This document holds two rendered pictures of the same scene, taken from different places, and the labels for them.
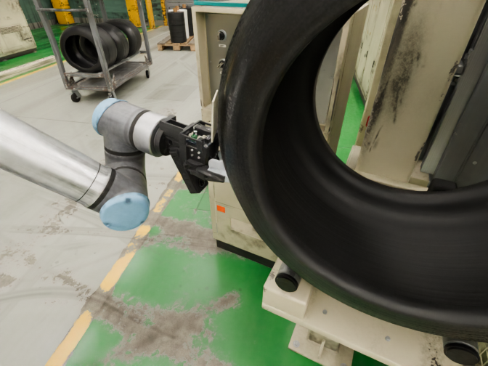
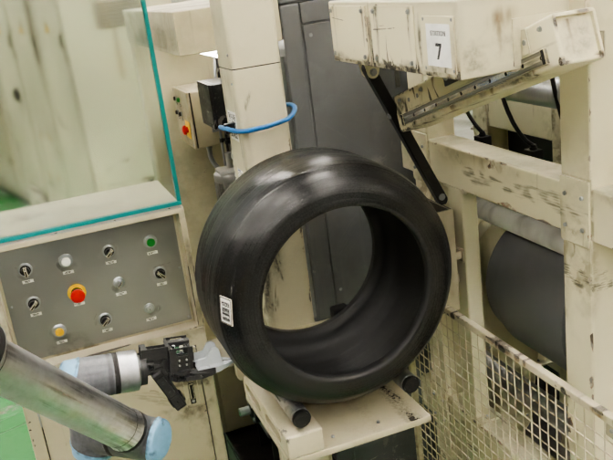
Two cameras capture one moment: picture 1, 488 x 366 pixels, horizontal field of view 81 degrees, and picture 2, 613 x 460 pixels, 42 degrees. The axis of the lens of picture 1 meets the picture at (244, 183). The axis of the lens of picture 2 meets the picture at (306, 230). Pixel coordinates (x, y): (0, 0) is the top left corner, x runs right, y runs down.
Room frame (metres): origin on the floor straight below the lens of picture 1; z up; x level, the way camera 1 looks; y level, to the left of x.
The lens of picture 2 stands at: (-0.88, 1.01, 1.87)
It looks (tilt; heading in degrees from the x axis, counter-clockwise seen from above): 18 degrees down; 315
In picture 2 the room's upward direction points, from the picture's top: 7 degrees counter-clockwise
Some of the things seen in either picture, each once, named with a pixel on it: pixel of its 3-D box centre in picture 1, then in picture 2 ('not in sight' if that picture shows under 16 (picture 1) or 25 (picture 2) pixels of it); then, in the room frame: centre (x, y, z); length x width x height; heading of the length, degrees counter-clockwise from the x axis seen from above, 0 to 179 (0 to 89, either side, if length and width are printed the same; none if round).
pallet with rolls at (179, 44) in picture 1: (181, 26); not in sight; (7.12, 1.39, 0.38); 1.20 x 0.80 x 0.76; 177
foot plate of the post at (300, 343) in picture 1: (324, 332); not in sight; (0.65, -0.38, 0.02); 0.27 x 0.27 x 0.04; 64
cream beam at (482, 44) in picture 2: not in sight; (433, 27); (0.17, -0.49, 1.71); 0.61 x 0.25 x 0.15; 154
